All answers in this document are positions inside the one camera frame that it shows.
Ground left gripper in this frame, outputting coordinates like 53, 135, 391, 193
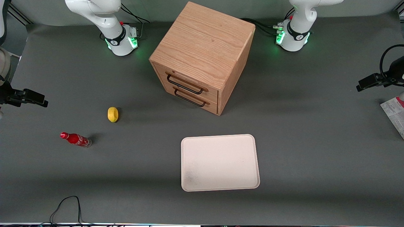
356, 56, 404, 92

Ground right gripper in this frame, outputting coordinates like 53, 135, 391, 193
0, 80, 49, 108

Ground red cookie box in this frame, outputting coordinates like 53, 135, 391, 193
380, 96, 404, 140

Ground white plastic tray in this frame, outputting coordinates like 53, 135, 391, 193
181, 134, 261, 192

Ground red cola bottle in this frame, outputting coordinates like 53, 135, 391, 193
60, 132, 92, 148

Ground yellow lemon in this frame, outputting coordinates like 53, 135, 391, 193
107, 107, 119, 123

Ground dark grey table mat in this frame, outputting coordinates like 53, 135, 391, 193
0, 13, 404, 226

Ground wooden drawer cabinet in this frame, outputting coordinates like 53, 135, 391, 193
149, 1, 256, 116

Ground black left arm wrist cable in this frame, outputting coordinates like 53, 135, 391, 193
379, 44, 404, 83

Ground black looped cable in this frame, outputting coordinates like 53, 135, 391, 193
39, 195, 95, 226

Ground black left arm base cables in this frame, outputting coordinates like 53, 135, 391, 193
241, 6, 295, 37

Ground black arm base cables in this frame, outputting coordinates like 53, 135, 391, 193
100, 3, 151, 41
241, 6, 295, 37

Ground black right arm base cables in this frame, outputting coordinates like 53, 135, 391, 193
100, 3, 151, 41

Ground wooden drawer black handle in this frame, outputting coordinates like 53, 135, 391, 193
154, 63, 219, 101
158, 83, 218, 114

